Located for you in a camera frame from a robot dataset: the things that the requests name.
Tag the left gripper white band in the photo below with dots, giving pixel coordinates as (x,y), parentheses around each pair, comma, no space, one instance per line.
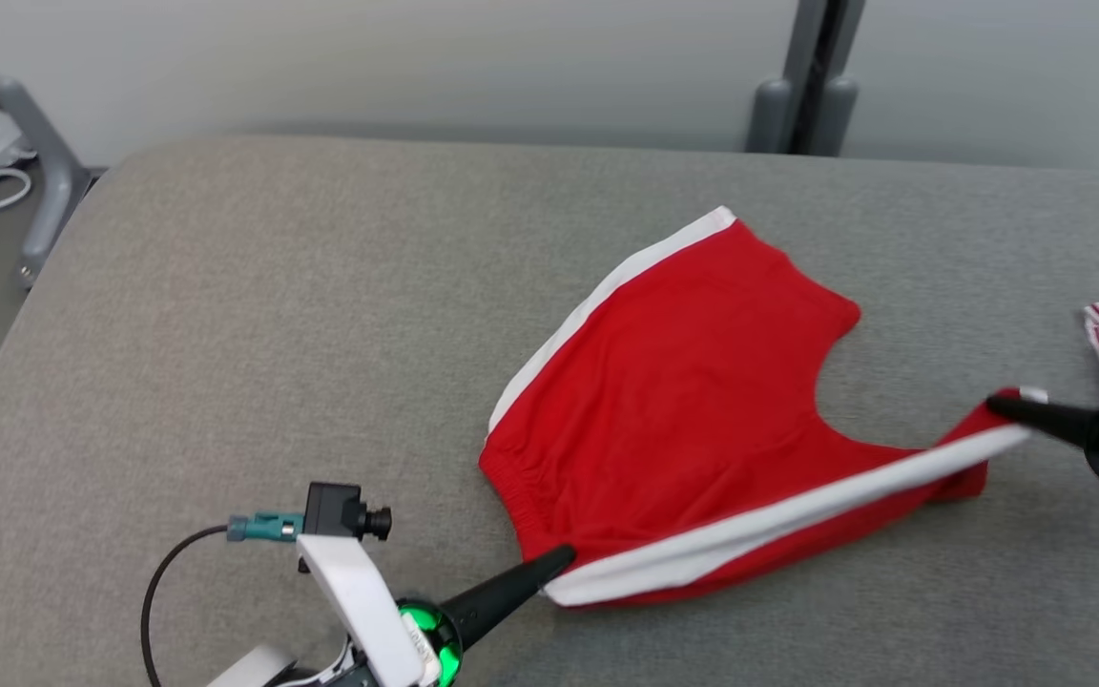
(359,592)

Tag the red shorts white side stripe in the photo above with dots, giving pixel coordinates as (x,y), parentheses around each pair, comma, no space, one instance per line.
(683,382)

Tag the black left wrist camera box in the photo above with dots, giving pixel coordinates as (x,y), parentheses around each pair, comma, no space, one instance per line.
(335,510)

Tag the grey partition post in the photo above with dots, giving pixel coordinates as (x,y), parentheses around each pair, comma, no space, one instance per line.
(802,86)

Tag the grey metal frame leg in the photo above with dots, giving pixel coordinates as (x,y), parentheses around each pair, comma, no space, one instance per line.
(53,181)

